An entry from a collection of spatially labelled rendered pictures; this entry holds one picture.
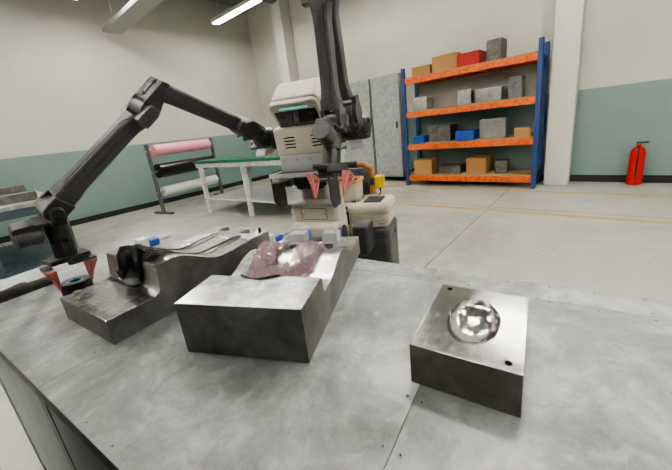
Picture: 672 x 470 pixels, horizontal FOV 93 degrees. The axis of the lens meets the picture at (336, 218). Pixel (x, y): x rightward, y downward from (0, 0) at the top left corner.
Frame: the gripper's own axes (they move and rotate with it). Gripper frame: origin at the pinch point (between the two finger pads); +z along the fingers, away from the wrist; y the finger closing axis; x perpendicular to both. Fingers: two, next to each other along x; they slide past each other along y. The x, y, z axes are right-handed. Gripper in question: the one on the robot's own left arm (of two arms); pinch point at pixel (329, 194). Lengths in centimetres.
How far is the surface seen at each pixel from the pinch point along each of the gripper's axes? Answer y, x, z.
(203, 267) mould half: -27.1, -20.3, 24.1
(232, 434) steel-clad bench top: 7, -48, 46
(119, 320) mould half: -32, -38, 36
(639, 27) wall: 250, 368, -293
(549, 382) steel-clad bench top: 50, -30, 37
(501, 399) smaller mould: 43, -38, 39
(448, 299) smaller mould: 35, -25, 27
